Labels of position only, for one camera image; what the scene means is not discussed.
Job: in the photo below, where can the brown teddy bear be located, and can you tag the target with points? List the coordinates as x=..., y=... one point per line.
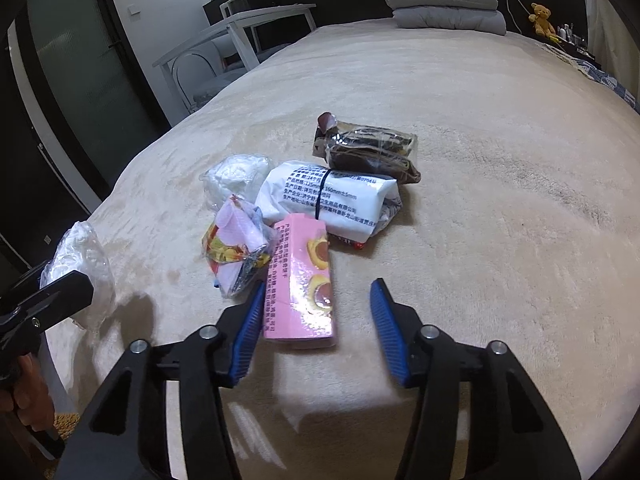
x=540, y=19

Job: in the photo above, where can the brown fuzzy rug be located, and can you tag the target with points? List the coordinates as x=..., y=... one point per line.
x=65, y=424

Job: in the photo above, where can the folded grey quilt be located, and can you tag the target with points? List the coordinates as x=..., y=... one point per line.
x=478, y=15

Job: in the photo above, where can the white tissue ball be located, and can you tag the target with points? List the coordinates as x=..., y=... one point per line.
x=241, y=175

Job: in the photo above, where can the grey cushioned chair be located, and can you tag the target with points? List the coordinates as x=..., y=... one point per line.
x=202, y=72

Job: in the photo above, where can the white plastic ball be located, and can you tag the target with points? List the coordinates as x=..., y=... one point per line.
x=80, y=250

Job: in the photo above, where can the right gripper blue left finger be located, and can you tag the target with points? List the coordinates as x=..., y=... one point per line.
x=122, y=434

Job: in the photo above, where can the cream curtain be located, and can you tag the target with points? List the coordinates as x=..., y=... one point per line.
x=611, y=43

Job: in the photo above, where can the frosted glass door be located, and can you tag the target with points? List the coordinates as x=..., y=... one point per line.
x=84, y=90

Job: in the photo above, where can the beige plush bed blanket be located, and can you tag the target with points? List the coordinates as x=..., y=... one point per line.
x=524, y=227

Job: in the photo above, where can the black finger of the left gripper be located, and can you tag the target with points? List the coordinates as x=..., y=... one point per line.
x=26, y=313

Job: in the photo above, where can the small white appliance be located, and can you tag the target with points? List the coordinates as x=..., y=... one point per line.
x=231, y=7

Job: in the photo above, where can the nightstand clutter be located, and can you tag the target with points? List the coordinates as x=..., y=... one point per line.
x=573, y=44

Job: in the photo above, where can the white yellow wrapper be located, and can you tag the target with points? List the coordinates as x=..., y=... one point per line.
x=238, y=244

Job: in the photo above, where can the dark brown snack wrapper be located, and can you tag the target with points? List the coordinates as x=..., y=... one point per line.
x=366, y=149

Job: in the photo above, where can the bare left hand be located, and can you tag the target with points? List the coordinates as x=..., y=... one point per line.
x=30, y=397

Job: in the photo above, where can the white printed wrapper bundle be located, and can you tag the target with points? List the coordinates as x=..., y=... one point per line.
x=330, y=194

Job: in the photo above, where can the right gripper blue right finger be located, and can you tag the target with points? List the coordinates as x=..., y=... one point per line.
x=513, y=433

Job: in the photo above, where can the white side table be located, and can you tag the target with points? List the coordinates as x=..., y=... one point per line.
x=234, y=26

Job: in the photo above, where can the blue patterned cloth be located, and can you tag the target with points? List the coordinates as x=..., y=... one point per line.
x=595, y=74

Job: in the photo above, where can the red snack packet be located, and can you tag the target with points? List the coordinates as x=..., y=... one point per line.
x=351, y=243

